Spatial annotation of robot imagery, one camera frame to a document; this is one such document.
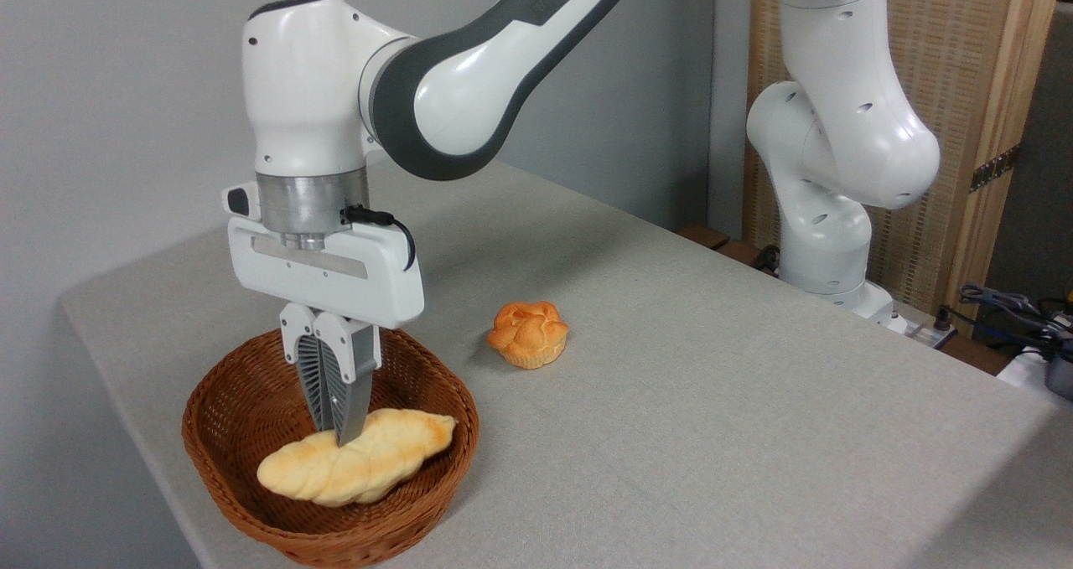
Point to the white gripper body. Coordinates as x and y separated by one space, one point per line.
335 284

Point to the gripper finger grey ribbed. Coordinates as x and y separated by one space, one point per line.
303 359
352 368

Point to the long braided bread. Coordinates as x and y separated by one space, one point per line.
377 460

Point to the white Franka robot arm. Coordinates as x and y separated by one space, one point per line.
302 91

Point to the round orange muffin bread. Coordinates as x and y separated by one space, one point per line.
528 334

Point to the brown wicker basket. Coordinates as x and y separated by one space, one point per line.
235 418

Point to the brown wooden base board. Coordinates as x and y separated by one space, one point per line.
708 238

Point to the white power strip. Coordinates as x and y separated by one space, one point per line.
918 333

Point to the black plug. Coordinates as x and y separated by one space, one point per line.
941 319

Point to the metal screen hinge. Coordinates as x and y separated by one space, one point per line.
995 168

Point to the rattan and wood folding screen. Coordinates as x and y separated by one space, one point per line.
964 49

